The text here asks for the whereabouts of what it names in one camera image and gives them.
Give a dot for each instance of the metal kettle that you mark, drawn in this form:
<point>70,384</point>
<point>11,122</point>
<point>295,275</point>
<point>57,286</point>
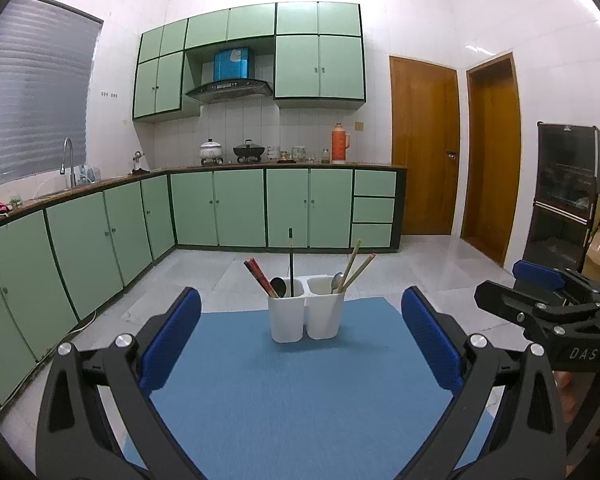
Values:
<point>137,167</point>

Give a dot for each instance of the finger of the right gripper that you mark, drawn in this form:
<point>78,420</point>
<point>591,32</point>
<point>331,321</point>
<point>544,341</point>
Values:
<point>508,304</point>
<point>539,276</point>

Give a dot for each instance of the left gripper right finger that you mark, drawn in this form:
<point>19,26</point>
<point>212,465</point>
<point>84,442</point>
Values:
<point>527,438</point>

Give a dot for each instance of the right hand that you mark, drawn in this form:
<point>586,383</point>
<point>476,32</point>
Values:
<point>570,387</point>

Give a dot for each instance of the chrome sink faucet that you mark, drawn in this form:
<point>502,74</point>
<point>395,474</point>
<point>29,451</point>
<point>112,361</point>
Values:
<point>67,163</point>

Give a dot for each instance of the bamboo chopstick orange band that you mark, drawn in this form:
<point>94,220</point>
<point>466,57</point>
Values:
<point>261,277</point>

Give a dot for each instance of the green lower kitchen cabinets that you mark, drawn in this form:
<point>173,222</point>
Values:
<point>65,257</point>

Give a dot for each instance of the white double utensil holder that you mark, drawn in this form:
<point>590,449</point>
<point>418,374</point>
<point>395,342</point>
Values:
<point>312,308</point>

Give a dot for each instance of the bamboo chopstick red band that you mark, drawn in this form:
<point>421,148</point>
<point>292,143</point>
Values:
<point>257,279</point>

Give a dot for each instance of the silver metal spoon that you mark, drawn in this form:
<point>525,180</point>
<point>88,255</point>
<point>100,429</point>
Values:
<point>336,282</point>

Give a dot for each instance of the black range hood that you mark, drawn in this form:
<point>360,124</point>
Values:
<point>230,89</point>

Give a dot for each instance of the white cooking pot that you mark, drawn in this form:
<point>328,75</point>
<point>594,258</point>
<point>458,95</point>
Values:
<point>211,153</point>

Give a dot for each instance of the black glass cabinet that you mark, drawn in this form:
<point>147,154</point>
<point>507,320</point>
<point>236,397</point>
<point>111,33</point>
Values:
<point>566,197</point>

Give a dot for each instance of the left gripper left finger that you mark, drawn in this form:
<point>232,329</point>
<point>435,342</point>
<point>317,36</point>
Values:
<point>74,438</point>

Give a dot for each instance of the blue table mat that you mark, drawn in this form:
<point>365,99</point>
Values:
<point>357,406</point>

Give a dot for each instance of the black wok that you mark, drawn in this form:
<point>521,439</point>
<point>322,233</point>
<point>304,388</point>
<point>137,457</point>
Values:
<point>248,152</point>

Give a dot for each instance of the plain bamboo chopstick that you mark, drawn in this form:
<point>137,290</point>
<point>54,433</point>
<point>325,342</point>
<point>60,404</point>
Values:
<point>345,285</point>
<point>351,259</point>

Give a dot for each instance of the black chopstick silver band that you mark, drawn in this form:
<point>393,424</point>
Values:
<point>291,262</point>

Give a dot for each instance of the wooden door with handle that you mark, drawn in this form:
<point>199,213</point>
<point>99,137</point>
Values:
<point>425,128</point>

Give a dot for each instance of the orange thermos flask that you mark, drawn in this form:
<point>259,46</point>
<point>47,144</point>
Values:
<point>339,144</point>

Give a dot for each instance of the grey window blind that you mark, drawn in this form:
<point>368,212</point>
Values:
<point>46,60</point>

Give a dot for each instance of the black spoon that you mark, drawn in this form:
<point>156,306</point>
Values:
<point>279,286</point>

